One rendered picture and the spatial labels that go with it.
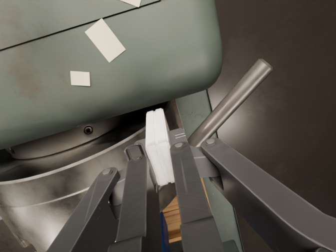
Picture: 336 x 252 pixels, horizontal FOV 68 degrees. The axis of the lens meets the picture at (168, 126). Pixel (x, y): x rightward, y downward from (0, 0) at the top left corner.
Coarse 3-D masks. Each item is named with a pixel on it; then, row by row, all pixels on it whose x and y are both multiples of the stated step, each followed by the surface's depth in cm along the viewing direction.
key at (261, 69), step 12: (264, 60) 16; (252, 72) 16; (264, 72) 16; (240, 84) 16; (252, 84) 16; (228, 96) 17; (240, 96) 17; (216, 108) 17; (228, 108) 17; (204, 120) 18; (216, 120) 17; (204, 132) 18; (192, 144) 18
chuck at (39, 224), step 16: (176, 128) 39; (80, 192) 28; (160, 192) 34; (0, 208) 31; (16, 208) 29; (32, 208) 29; (48, 208) 29; (64, 208) 29; (160, 208) 34; (16, 224) 31; (32, 224) 30; (48, 224) 30; (32, 240) 32; (48, 240) 31
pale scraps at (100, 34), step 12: (132, 0) 20; (96, 24) 20; (96, 36) 20; (108, 36) 20; (108, 48) 21; (120, 48) 21; (108, 60) 21; (72, 72) 21; (84, 72) 21; (72, 84) 22; (84, 84) 22
